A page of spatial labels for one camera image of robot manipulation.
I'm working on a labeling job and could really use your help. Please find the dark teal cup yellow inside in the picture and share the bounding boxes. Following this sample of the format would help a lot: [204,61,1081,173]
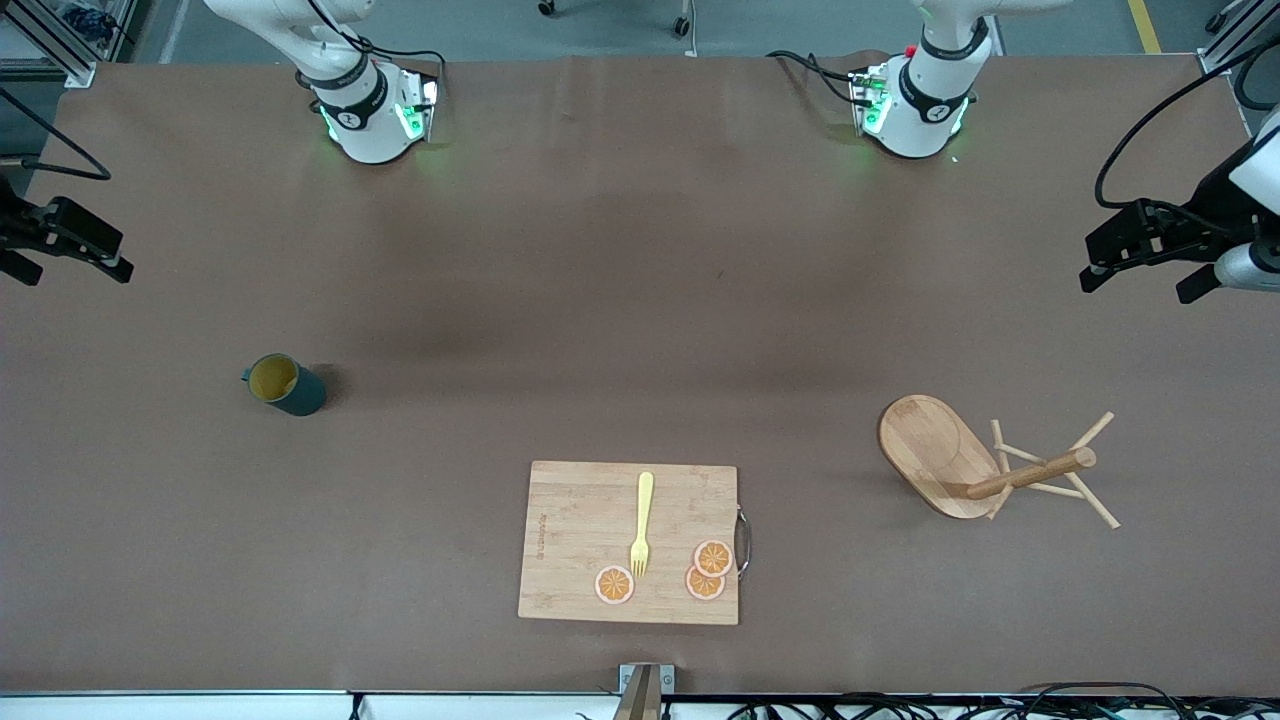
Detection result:
[241,353,328,418]

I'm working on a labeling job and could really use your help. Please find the wooden mug rack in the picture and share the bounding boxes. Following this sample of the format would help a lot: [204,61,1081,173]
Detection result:
[878,394,1122,530]

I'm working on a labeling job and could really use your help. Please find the yellow plastic fork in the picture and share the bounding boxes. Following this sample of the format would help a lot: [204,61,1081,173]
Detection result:
[629,471,656,579]

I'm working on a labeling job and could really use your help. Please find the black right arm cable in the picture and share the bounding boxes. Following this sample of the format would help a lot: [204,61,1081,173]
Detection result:
[0,85,112,183]

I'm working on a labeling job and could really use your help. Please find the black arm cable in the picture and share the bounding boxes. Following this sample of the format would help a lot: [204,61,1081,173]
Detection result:
[0,85,112,183]
[1094,38,1280,211]

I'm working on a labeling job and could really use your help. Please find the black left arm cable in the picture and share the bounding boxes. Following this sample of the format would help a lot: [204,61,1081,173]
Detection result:
[1094,38,1280,211]

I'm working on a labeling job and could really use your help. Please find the aluminium frame post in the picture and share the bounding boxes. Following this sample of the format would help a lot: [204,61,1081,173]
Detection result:
[0,0,141,89]
[1197,0,1280,76]

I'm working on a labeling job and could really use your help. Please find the black base power cable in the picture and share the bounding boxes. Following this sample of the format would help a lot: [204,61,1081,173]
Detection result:
[765,48,863,106]
[305,0,447,93]

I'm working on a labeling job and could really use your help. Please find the black cable bundle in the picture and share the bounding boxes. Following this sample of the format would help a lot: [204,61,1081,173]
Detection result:
[730,682,1280,720]

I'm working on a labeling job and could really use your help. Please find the wooden cutting board metal handle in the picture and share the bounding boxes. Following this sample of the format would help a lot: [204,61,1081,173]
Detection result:
[517,460,753,627]

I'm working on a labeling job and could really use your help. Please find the metal camera bracket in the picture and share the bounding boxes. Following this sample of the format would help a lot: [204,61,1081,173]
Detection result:
[612,663,676,720]

